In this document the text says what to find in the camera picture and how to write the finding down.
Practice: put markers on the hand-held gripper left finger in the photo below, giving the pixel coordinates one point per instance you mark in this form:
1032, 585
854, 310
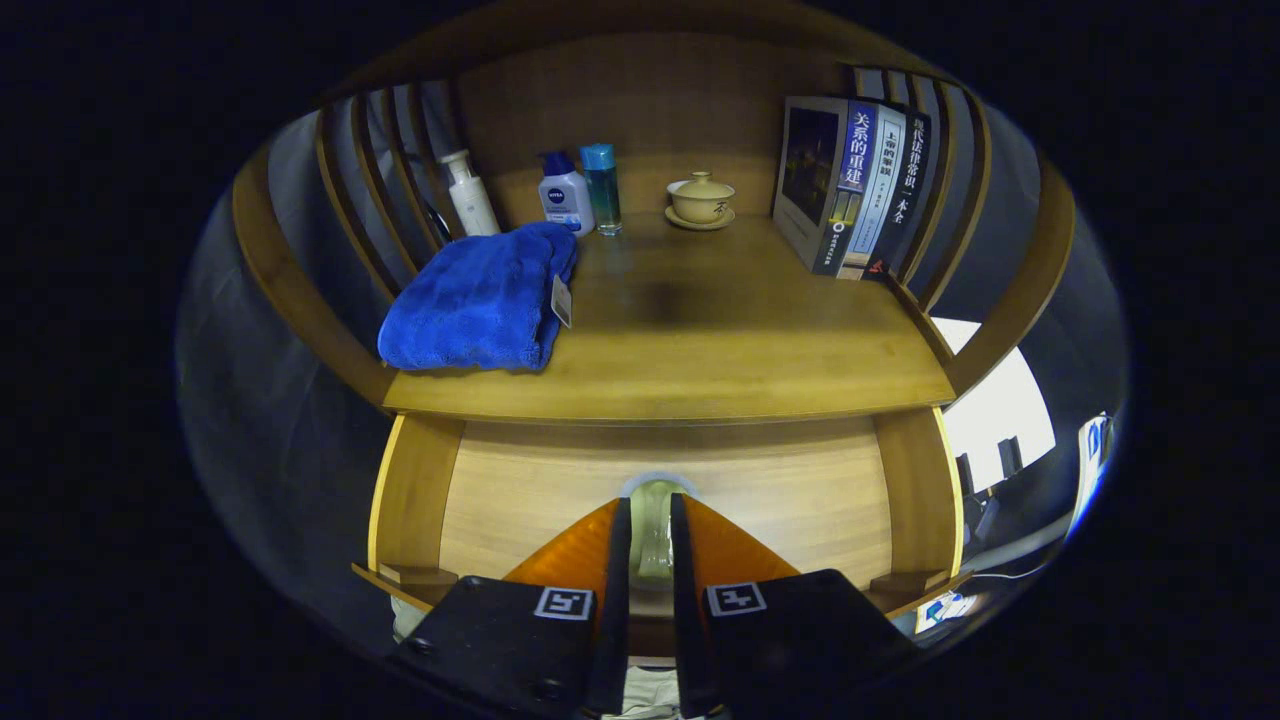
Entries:
610, 620

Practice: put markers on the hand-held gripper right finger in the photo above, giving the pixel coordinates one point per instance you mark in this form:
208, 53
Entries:
690, 640

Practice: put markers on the green sponge brush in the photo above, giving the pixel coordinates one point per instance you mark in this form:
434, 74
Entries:
652, 530

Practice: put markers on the wooden drawer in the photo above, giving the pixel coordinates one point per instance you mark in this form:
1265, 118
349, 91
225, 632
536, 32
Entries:
540, 500

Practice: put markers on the wooden countertop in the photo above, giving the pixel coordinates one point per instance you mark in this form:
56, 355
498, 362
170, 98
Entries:
720, 330

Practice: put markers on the white box cabinet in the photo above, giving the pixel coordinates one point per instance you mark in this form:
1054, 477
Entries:
990, 410

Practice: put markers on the blue towel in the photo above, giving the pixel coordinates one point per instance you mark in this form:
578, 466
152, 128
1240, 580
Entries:
470, 300

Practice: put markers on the white blue-capped lotion bottle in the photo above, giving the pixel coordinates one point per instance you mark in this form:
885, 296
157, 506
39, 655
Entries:
565, 200

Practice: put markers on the beige lidded teacup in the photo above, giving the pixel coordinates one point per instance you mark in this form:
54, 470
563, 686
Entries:
700, 200

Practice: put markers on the teal bottle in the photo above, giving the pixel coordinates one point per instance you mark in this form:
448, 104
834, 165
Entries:
602, 190

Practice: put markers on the white pump bottle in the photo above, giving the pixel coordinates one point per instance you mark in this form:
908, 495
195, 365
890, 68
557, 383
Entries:
472, 205

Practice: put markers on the blue spine book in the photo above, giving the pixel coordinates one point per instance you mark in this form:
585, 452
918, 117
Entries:
810, 170

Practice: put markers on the white spine book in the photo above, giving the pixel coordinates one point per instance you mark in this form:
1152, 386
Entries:
880, 180

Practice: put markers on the black spine book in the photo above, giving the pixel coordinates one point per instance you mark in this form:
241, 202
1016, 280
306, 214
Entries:
908, 190

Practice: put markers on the wooden cabinet frame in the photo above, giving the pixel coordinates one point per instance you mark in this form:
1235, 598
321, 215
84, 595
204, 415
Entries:
650, 100

